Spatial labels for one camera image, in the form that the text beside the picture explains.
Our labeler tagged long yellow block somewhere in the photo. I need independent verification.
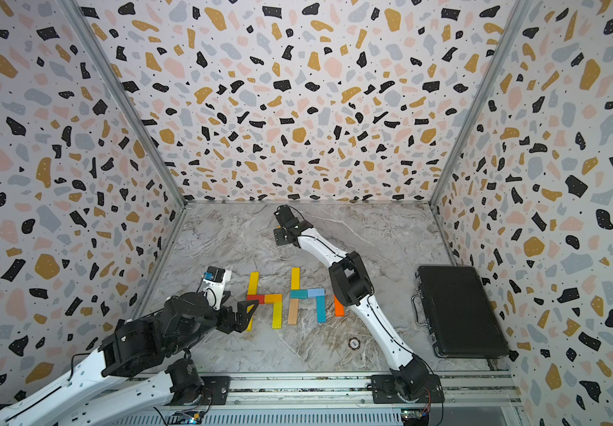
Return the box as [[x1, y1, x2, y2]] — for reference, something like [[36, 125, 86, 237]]
[[246, 305, 257, 331], [247, 272, 260, 296]]

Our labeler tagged red block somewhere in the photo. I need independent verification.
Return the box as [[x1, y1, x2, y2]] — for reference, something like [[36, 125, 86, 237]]
[[246, 295, 265, 305]]

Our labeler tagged lime yellow block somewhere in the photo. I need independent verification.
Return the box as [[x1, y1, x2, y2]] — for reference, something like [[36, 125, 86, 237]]
[[272, 302, 283, 329]]

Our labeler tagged small amber block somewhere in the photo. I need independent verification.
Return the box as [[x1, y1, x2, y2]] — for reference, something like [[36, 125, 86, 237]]
[[264, 294, 283, 305]]

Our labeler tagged teal short block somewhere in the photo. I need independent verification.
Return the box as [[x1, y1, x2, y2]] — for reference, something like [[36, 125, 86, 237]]
[[290, 289, 309, 300]]

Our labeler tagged tan wooden block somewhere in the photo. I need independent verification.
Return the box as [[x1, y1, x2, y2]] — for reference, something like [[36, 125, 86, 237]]
[[288, 298, 299, 326]]

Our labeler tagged light blue block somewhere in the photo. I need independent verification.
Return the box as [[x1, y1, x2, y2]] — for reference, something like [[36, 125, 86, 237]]
[[308, 289, 325, 298]]

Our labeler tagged teal long block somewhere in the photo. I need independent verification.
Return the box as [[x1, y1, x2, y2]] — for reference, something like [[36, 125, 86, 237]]
[[315, 296, 327, 324]]

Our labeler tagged orange block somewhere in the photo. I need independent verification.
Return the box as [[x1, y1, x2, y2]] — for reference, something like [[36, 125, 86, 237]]
[[333, 296, 345, 317]]

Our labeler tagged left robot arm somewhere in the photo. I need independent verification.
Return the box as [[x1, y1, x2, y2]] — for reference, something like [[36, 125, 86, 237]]
[[0, 293, 259, 425]]

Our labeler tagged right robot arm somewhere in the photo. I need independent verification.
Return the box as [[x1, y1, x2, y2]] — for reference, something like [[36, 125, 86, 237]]
[[274, 204, 430, 402]]

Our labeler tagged poker chip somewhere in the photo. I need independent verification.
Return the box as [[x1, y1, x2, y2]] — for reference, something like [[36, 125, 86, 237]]
[[349, 337, 361, 350]]

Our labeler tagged black case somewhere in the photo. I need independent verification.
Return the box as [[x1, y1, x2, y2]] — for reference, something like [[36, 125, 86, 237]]
[[416, 264, 509, 359]]

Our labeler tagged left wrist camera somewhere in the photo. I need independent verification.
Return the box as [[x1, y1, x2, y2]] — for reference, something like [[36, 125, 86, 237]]
[[201, 266, 232, 311]]

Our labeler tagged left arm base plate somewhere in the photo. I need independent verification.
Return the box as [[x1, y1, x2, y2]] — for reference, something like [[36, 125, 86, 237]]
[[177, 376, 231, 410]]

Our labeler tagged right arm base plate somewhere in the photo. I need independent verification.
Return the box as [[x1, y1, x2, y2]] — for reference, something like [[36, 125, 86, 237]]
[[368, 375, 445, 404]]

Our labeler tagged aluminium rail frame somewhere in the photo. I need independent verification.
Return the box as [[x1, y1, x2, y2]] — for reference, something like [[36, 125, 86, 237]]
[[66, 371, 531, 426]]

